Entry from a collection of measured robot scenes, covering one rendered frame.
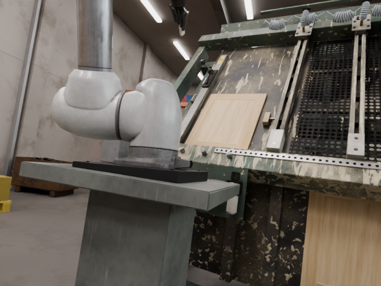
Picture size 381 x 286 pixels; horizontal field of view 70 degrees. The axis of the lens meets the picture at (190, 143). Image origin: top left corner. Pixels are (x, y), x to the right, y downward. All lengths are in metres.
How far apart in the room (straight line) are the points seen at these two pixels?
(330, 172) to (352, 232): 0.36
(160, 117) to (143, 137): 0.08
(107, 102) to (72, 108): 0.10
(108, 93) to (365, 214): 1.22
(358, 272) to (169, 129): 1.11
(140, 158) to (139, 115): 0.12
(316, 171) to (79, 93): 0.96
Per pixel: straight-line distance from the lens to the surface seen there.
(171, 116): 0.81
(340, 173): 1.26
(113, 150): 1.47
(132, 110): 0.81
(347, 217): 1.50
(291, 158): 1.30
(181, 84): 2.05
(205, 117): 1.68
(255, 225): 1.58
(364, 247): 1.52
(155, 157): 0.79
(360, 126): 1.43
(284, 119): 1.46
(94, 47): 0.86
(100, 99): 0.83
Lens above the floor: 0.80
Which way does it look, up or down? 4 degrees up
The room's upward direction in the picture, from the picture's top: 8 degrees clockwise
